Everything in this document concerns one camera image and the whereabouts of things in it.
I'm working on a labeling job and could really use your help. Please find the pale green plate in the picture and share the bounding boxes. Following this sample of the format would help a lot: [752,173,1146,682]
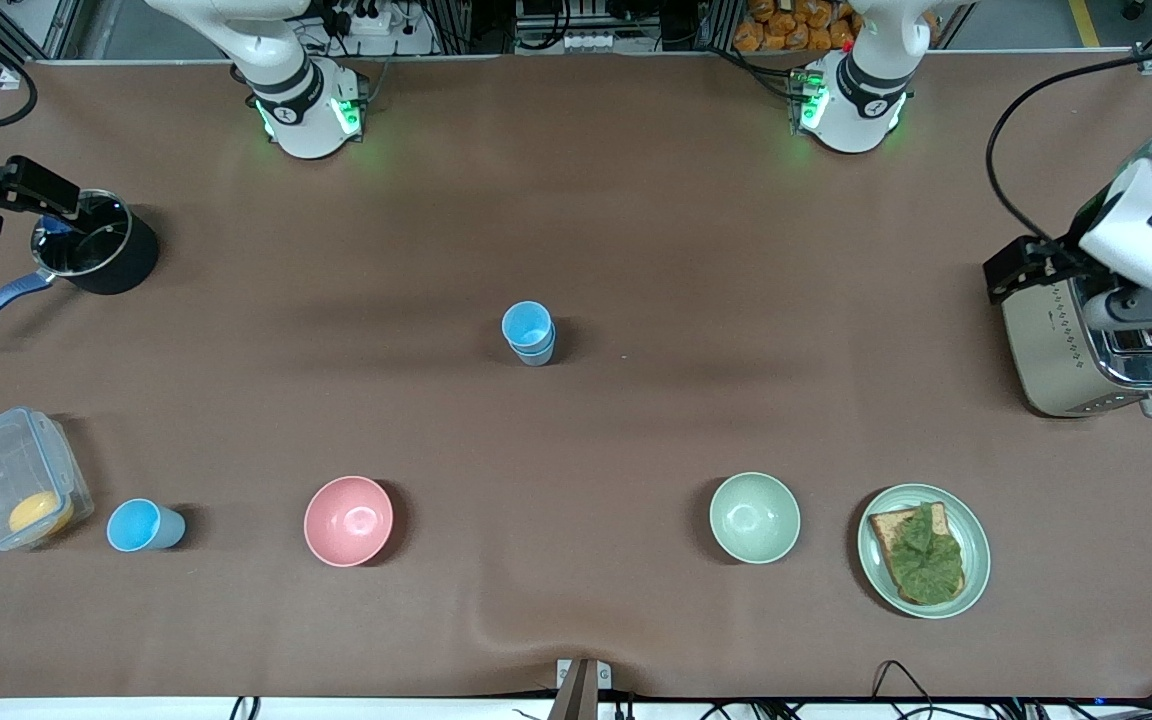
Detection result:
[856,483,992,620]

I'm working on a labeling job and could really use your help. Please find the orange snack bags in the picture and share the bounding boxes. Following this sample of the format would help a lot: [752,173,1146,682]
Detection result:
[733,0,859,53]

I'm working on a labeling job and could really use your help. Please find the brown table cloth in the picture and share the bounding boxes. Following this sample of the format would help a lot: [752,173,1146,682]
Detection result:
[0,52,1152,701]

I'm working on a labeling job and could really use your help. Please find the black pot with blue handle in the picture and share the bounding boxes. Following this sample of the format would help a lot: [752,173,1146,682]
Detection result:
[0,188,161,344]

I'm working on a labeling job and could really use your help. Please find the pink bowl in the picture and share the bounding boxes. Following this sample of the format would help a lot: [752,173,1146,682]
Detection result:
[303,475,395,568]

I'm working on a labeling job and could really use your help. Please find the glass lid with blue knob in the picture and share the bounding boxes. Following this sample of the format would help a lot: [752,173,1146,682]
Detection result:
[31,190,133,281]

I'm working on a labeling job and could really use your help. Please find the green lettuce leaf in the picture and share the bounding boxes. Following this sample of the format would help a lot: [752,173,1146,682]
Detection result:
[886,503,966,605]

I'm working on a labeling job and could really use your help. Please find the black looped floor cable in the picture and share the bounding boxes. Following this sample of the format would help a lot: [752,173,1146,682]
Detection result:
[870,659,939,719]

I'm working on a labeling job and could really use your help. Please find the metal table clamp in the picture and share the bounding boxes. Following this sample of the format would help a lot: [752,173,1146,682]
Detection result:
[555,657,613,720]

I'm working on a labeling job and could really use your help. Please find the silver toaster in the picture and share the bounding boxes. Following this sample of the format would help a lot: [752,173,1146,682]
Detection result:
[999,270,1152,419]

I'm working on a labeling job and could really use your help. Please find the pale green bowl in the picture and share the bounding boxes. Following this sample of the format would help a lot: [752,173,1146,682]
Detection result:
[708,471,802,565]

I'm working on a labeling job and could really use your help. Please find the yellow round food piece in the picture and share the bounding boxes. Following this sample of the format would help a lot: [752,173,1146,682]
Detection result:
[8,490,75,539]

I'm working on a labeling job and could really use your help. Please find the brown bread slice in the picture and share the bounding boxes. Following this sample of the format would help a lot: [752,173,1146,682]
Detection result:
[868,502,967,607]

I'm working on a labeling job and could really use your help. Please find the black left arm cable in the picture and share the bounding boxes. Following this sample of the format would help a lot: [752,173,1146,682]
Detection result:
[985,52,1152,246]

